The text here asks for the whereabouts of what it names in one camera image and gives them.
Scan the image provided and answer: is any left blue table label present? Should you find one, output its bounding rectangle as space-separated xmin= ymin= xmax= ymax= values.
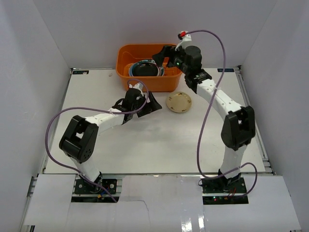
xmin=72 ymin=70 xmax=89 ymax=75

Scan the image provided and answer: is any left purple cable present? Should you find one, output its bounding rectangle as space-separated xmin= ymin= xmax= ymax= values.
xmin=45 ymin=79 xmax=149 ymax=203

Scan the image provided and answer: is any right blue table label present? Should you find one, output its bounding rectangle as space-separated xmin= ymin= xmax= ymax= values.
xmin=217 ymin=68 xmax=235 ymax=73

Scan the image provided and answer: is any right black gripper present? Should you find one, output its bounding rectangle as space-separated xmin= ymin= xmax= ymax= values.
xmin=153 ymin=43 xmax=190 ymax=75

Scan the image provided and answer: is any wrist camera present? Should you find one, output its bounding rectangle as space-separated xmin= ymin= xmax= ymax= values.
xmin=175 ymin=31 xmax=192 ymax=51
xmin=128 ymin=82 xmax=143 ymax=91

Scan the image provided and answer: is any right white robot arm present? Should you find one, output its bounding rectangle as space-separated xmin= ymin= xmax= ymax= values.
xmin=152 ymin=45 xmax=255 ymax=193

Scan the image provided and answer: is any green rimmed white plate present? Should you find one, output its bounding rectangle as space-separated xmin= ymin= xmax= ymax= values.
xmin=128 ymin=59 xmax=165 ymax=77

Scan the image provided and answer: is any orange plastic bin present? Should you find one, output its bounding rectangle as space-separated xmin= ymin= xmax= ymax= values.
xmin=116 ymin=43 xmax=182 ymax=92

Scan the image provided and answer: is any blue table label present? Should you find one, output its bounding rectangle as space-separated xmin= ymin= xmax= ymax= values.
xmin=72 ymin=70 xmax=89 ymax=75
xmin=217 ymin=68 xmax=235 ymax=73

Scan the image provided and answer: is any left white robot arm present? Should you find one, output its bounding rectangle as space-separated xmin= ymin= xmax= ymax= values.
xmin=59 ymin=87 xmax=162 ymax=193

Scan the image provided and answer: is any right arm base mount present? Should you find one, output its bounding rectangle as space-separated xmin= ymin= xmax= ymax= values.
xmin=198 ymin=177 xmax=249 ymax=205

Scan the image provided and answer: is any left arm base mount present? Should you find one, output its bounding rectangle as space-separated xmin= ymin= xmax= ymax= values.
xmin=73 ymin=177 xmax=117 ymax=196

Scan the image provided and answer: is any black plate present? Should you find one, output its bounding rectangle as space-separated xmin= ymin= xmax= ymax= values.
xmin=132 ymin=62 xmax=158 ymax=76

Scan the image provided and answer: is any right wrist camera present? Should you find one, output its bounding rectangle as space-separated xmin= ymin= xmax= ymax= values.
xmin=175 ymin=31 xmax=192 ymax=51

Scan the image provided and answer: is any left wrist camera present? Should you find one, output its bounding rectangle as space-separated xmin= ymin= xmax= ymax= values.
xmin=128 ymin=82 xmax=143 ymax=91

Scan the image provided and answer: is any beige small plate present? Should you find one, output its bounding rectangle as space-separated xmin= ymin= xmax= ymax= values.
xmin=166 ymin=91 xmax=192 ymax=113

